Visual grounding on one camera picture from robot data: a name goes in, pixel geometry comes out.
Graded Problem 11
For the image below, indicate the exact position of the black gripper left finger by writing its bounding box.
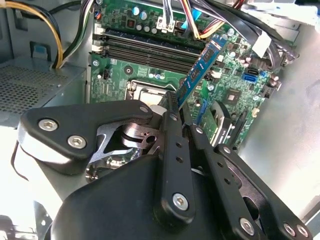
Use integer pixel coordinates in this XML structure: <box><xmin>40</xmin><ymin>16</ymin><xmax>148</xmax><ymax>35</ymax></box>
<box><xmin>17</xmin><ymin>91</ymin><xmax>197</xmax><ymax>221</ymax></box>

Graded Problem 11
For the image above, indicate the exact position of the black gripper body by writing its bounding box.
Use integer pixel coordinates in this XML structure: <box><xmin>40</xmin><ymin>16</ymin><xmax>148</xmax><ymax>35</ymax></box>
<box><xmin>51</xmin><ymin>121</ymin><xmax>276</xmax><ymax>240</ymax></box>

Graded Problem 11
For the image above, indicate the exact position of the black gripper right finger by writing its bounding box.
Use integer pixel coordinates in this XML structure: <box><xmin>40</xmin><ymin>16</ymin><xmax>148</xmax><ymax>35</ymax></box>
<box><xmin>181</xmin><ymin>102</ymin><xmax>314</xmax><ymax>240</ymax></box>

